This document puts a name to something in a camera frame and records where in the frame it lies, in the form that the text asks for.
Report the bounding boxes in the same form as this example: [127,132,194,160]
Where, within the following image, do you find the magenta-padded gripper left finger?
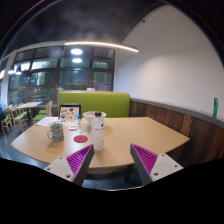
[44,143,95,187]

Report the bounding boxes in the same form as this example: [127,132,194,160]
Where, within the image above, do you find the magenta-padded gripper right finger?
[129,143,185,186]

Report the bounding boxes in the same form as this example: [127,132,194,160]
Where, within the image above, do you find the clear black-capped water bottle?
[90,111,106,151]

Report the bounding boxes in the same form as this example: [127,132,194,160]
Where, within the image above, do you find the flat round red coaster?
[73,134,89,144]

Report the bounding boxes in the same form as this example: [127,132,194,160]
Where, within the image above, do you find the speckled ceramic mug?
[46,121,65,143]

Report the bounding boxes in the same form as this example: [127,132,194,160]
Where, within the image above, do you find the white paper sheet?
[35,116,60,127]

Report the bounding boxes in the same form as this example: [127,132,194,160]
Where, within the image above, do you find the sticker-covered laptop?
[58,104,82,122]

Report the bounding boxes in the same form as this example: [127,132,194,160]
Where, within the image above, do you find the white bowl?
[82,110,108,125]

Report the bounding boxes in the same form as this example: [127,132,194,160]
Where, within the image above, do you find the wooden green-seated chairs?
[0,100,54,134]

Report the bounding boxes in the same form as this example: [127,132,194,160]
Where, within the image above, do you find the green upholstered bench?
[57,90,131,119]

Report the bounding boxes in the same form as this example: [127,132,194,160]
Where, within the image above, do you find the light wooden dining table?
[15,101,44,118]

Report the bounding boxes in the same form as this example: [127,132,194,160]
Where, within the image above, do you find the green can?
[212,97,219,118]

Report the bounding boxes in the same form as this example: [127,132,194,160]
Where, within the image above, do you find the person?
[0,99,7,122]

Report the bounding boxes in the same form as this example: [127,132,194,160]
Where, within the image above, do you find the round pendant lamps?
[0,48,84,79]

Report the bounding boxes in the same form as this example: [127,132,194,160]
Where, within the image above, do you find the long linear ceiling light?
[64,41,139,53]

